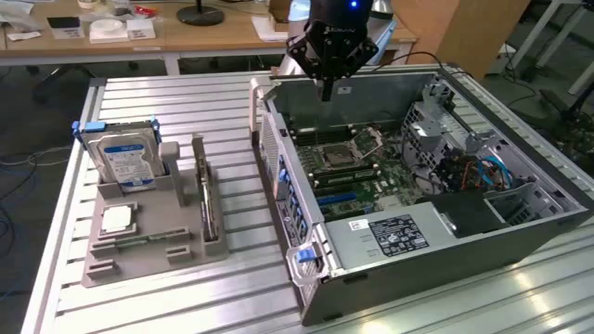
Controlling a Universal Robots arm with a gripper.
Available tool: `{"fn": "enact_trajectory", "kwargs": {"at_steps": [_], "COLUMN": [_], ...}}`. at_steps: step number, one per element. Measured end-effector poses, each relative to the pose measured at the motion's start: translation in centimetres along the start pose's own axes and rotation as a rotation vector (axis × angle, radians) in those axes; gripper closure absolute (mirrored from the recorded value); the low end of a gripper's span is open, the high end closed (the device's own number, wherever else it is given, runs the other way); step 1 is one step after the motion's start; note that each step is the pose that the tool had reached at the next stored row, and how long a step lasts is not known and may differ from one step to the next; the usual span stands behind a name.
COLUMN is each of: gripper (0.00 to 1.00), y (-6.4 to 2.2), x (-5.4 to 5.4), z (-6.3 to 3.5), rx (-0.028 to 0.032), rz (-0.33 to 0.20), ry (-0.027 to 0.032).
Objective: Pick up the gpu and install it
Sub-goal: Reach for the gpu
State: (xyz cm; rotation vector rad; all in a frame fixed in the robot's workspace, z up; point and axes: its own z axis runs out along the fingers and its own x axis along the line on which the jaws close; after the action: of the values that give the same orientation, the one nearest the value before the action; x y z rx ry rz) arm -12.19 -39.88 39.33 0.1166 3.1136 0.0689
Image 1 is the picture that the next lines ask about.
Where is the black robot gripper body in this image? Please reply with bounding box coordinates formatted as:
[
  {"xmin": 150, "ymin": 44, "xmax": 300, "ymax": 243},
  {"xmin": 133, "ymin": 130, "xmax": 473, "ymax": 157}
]
[{"xmin": 304, "ymin": 0, "xmax": 373, "ymax": 79}]

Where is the green graphics card metal bracket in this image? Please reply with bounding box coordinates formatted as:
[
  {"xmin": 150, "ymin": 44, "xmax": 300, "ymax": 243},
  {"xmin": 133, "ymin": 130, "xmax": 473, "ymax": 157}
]
[{"xmin": 190, "ymin": 133, "xmax": 220, "ymax": 245}]

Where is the white paper booklet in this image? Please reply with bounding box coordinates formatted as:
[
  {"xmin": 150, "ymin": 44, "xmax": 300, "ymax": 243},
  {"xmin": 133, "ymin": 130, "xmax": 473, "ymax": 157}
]
[{"xmin": 250, "ymin": 15, "xmax": 290, "ymax": 43}]

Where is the wooden cabinet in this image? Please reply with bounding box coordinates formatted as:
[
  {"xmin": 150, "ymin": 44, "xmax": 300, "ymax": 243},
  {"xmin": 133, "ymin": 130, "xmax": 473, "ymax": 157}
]
[{"xmin": 392, "ymin": 0, "xmax": 531, "ymax": 80}]

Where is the black round lamp base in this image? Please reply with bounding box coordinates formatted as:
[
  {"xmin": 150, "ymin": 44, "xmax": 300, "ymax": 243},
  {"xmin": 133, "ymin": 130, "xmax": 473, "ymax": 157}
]
[{"xmin": 174, "ymin": 0, "xmax": 226, "ymax": 27}]

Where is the metal socket cover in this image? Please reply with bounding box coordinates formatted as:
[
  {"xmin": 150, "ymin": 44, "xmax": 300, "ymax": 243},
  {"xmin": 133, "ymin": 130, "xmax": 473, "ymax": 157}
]
[{"xmin": 349, "ymin": 125, "xmax": 387, "ymax": 157}]

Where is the metal disk bay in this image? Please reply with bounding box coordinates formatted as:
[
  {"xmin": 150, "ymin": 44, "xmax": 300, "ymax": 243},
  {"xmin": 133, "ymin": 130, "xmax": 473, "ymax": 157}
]
[{"xmin": 400, "ymin": 100, "xmax": 471, "ymax": 175}]

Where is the CPU socket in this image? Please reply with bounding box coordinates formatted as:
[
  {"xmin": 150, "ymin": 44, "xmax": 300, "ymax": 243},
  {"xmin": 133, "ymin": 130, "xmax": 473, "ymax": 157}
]
[{"xmin": 321, "ymin": 144, "xmax": 357, "ymax": 172}]

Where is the plain white box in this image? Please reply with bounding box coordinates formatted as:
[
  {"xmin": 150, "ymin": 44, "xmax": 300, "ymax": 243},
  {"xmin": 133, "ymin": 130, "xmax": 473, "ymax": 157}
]
[{"xmin": 125, "ymin": 18, "xmax": 157, "ymax": 41}]

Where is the red packet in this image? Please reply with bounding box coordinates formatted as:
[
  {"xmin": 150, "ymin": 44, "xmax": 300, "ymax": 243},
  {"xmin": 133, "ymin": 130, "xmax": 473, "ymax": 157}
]
[{"xmin": 132, "ymin": 3, "xmax": 157, "ymax": 19}]

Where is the installed green RAM stick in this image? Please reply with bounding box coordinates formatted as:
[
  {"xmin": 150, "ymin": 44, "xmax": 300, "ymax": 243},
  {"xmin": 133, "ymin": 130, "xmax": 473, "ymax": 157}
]
[{"xmin": 314, "ymin": 167, "xmax": 377, "ymax": 184}]

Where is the white box with round tape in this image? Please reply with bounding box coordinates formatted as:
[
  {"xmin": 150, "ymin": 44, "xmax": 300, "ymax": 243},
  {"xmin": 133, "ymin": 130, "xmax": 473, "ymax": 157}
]
[{"xmin": 88, "ymin": 19, "xmax": 130, "ymax": 45}]

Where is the hard disk with blue caddy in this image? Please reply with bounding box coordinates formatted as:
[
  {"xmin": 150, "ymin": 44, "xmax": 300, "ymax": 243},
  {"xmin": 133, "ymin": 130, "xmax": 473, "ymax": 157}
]
[{"xmin": 71, "ymin": 120, "xmax": 169, "ymax": 193}]

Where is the white box with black lid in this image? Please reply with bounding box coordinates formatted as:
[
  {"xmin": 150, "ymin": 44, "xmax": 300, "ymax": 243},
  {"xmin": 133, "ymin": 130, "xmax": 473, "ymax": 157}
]
[{"xmin": 45, "ymin": 16, "xmax": 85, "ymax": 40}]

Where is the black office chair base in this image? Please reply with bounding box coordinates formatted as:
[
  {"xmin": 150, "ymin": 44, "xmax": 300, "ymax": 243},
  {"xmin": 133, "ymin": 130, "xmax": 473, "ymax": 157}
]
[{"xmin": 25, "ymin": 59, "xmax": 141, "ymax": 104}]

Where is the grey power supply with label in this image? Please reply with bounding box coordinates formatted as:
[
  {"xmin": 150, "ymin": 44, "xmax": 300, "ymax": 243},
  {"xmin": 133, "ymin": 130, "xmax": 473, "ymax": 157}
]
[{"xmin": 324, "ymin": 203, "xmax": 461, "ymax": 273}]

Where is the white paper tag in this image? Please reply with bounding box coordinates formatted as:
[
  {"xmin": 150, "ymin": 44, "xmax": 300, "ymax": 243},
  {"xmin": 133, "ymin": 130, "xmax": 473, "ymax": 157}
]
[{"xmin": 5, "ymin": 31, "xmax": 42, "ymax": 42}]

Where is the silver CPU chip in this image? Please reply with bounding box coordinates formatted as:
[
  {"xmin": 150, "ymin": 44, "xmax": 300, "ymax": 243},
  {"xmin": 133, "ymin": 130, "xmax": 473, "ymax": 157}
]
[{"xmin": 100, "ymin": 205, "xmax": 136, "ymax": 234}]

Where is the open grey PC case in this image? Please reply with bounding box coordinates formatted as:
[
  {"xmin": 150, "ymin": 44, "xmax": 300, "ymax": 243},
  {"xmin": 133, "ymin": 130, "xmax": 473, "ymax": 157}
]
[{"xmin": 248, "ymin": 62, "xmax": 594, "ymax": 327}]

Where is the grey printed parts rack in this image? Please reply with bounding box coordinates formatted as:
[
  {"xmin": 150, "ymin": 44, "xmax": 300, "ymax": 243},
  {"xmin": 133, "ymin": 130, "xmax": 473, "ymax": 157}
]
[{"xmin": 80, "ymin": 141, "xmax": 233, "ymax": 289}]

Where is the black cable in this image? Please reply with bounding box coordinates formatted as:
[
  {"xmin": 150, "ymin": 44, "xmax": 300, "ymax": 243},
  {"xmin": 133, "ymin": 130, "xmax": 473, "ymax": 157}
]
[{"xmin": 369, "ymin": 51, "xmax": 467, "ymax": 76}]

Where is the wooden desk white frame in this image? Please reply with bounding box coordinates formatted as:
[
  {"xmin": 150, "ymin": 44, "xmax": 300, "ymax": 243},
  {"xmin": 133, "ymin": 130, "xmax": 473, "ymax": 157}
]
[{"xmin": 0, "ymin": 0, "xmax": 419, "ymax": 76}]

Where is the white table frame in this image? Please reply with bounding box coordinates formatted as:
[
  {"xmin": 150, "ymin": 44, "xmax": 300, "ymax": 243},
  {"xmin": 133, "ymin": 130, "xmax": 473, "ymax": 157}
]
[{"xmin": 507, "ymin": 0, "xmax": 594, "ymax": 95}]

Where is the orange wire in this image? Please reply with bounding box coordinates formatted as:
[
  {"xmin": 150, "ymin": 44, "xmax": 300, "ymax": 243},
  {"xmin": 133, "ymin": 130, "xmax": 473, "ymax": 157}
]
[{"xmin": 457, "ymin": 160, "xmax": 473, "ymax": 191}]

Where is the blue wire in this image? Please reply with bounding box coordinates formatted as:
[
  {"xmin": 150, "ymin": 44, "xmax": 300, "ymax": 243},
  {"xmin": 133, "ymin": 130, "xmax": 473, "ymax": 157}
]
[{"xmin": 479, "ymin": 155, "xmax": 513, "ymax": 191}]

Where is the blue floor cable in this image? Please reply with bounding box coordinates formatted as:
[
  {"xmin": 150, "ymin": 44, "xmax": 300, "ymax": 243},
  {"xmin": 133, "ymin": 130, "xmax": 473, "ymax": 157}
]
[{"xmin": 0, "ymin": 166, "xmax": 38, "ymax": 301}]

